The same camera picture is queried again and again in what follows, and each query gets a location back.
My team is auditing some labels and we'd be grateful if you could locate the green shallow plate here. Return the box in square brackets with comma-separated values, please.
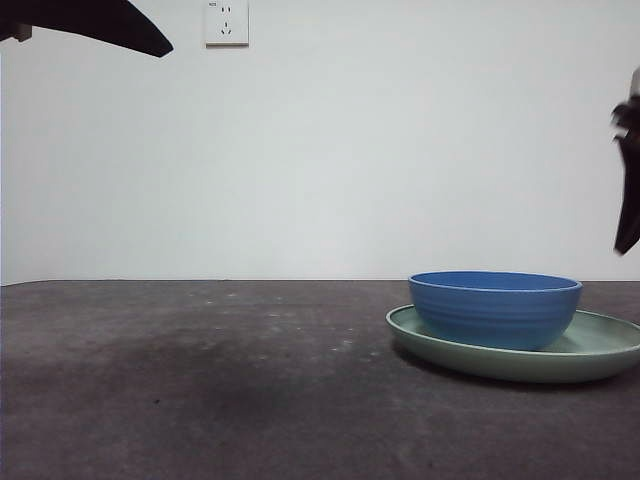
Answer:
[384, 303, 640, 385]

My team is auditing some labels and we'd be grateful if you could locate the blue ribbed bowl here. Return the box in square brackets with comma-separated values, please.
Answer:
[407, 270, 584, 352]

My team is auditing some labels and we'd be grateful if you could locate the white wall socket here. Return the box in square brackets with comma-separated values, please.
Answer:
[204, 0, 250, 49]

